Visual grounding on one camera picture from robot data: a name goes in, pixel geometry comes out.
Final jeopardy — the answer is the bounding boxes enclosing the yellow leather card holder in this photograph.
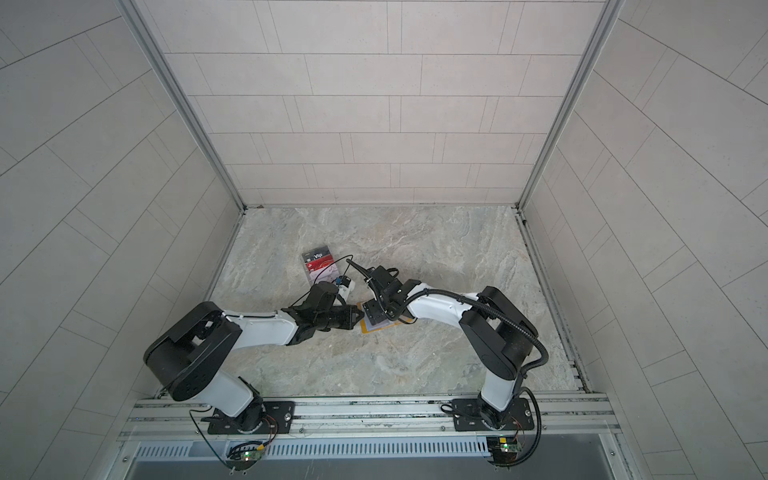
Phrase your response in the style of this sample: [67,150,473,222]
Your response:
[357,302,414,334]

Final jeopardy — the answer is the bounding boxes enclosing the black VIP card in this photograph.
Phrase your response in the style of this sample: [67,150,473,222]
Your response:
[302,245,331,263]

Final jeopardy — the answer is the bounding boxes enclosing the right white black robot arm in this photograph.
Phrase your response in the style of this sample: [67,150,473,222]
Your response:
[349,261,550,429]

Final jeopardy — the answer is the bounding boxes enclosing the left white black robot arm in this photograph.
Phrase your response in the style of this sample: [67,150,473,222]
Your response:
[143,276,363,433]

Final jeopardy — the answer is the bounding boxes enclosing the white pink card in box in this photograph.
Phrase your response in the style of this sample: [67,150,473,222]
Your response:
[310,264,340,284]

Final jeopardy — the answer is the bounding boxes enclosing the clear acrylic card box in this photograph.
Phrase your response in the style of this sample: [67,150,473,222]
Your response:
[301,245,341,285]

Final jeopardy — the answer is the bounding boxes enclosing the red card in box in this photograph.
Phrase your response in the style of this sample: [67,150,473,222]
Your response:
[304,255,334,271]

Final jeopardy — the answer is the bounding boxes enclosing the white vent grille strip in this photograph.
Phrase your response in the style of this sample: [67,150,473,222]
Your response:
[135,436,491,461]

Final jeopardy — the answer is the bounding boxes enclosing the left green circuit board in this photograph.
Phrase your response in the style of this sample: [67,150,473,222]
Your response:
[227,441,267,471]

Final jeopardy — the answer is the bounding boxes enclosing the green circuit board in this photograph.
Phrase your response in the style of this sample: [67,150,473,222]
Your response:
[486,436,522,467]
[227,441,267,471]

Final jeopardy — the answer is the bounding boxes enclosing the right green circuit board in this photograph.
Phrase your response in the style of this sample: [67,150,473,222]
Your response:
[486,436,522,467]

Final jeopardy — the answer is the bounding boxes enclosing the left camera thin black cable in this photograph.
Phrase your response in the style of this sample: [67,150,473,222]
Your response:
[293,254,355,307]

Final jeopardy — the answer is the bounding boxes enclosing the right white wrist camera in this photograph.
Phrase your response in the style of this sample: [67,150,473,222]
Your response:
[347,258,373,282]

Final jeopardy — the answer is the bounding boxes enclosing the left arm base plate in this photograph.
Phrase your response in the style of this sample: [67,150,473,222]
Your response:
[201,400,296,435]

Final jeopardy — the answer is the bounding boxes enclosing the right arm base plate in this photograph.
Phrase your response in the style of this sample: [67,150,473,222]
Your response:
[441,397,535,432]

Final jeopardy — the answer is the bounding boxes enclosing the aluminium mounting rail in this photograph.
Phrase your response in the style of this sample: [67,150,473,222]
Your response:
[117,392,621,441]

